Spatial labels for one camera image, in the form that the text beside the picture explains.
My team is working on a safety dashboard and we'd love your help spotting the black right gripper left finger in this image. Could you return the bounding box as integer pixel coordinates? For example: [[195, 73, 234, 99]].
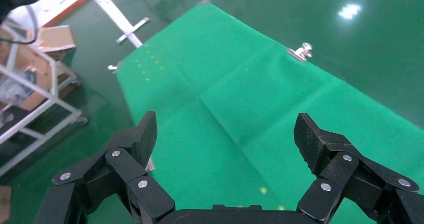
[[52, 111, 176, 224]]

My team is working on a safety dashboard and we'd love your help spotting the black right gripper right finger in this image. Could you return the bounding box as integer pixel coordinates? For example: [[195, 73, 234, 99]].
[[293, 113, 421, 223]]

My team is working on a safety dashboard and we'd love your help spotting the large brown cardboard box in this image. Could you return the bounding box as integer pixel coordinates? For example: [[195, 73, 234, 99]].
[[0, 29, 80, 112]]

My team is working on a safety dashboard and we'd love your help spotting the white metal rack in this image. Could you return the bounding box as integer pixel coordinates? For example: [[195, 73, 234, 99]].
[[0, 22, 90, 178]]

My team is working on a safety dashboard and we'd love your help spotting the green table cloth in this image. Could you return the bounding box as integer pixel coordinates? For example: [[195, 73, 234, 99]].
[[115, 2, 424, 224]]

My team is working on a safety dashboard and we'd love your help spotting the white metal stand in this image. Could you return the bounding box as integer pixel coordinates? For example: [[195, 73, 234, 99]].
[[84, 0, 151, 48]]

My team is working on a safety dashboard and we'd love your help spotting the black camera cable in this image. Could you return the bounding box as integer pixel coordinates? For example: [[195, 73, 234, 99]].
[[0, 4, 39, 45]]

